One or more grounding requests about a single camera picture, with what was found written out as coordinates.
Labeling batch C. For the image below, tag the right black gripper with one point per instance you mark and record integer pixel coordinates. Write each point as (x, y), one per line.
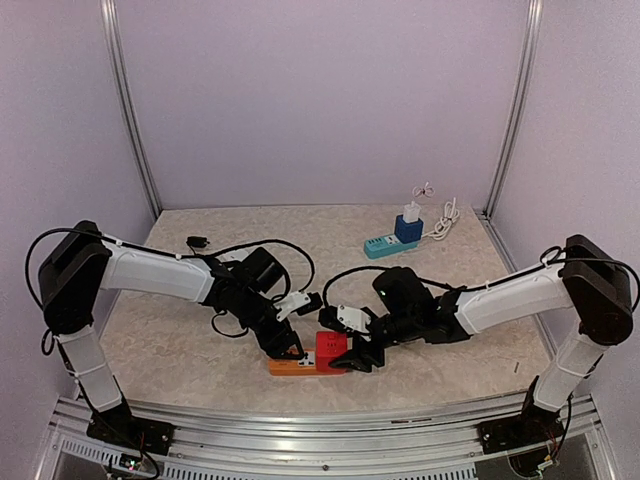
(358, 358)

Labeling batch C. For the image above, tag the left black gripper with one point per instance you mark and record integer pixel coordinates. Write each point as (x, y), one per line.
(287, 337)

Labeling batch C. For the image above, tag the orange power strip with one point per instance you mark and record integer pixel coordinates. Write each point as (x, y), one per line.
(307, 366)

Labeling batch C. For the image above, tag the red cube socket adapter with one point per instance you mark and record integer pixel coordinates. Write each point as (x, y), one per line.
(329, 345)

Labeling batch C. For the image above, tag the black charger plug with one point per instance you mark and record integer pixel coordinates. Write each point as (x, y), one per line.
(197, 242)

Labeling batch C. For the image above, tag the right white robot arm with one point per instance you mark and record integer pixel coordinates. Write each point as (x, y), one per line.
(579, 276)

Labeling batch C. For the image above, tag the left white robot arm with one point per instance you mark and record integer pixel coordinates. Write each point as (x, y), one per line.
(164, 352)

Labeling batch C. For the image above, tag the blue cube socket adapter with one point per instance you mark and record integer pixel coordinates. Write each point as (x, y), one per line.
(408, 232)

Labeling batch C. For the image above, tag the teal power strip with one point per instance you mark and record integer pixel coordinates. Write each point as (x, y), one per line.
(384, 246)

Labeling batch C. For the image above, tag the small white charger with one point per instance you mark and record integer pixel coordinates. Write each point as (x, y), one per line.
(411, 212)

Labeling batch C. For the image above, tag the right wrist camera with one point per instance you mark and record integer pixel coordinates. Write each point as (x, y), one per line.
(343, 319)

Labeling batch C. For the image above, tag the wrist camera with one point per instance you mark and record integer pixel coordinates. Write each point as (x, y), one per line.
(343, 319)
(298, 303)

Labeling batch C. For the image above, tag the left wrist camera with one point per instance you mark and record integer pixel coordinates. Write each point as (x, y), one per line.
(298, 303)

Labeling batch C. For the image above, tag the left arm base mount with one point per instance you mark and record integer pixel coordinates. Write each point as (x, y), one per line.
(118, 426)

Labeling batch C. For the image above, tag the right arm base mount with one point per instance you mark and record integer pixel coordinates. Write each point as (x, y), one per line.
(530, 426)

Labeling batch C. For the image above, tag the aluminium front rail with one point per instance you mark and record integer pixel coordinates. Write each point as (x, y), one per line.
(404, 444)

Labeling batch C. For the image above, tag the left aluminium frame post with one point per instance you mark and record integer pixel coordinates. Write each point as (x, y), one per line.
(109, 13)

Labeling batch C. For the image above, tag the aluminium frame post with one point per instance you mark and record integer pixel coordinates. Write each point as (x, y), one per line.
(517, 108)
(109, 13)

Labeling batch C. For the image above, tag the right aluminium frame post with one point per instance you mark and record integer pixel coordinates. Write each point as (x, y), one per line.
(517, 108)

